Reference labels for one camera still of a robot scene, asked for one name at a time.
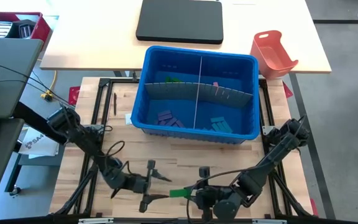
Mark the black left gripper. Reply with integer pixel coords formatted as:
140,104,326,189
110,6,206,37
113,159,173,214

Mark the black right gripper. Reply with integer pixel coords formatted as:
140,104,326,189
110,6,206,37
183,166,239,224

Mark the large blue plastic bin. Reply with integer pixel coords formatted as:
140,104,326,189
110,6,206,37
131,45,260,145

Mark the long grey slotted divider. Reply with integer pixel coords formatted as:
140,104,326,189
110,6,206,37
144,82,254,108

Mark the short grey slotted divider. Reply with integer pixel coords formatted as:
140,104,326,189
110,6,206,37
193,55,203,130

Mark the orange plastic basket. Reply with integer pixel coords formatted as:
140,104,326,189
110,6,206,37
249,29,300,80

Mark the white printed paper sheet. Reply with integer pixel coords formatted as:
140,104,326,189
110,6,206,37
17,119,67,160

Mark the black support beam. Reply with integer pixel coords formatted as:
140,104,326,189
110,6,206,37
11,101,70,146

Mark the light wooden table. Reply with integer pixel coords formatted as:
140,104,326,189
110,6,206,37
39,0,333,75

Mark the black rectangular pad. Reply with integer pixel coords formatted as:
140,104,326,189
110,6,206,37
135,0,224,45

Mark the red plastic crate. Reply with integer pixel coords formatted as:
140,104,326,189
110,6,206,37
0,11,52,43

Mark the black toaster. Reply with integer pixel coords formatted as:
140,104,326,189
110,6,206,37
11,19,37,40

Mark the silver ribbed metal appliance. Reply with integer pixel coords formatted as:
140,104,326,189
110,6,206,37
0,21,14,39

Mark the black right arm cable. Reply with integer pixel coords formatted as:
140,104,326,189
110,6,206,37
185,167,262,224

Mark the silver aluminium bracket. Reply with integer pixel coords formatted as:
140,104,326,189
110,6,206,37
78,217,114,224
252,219,287,224

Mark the yellow cable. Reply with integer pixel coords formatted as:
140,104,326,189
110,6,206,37
40,69,58,102

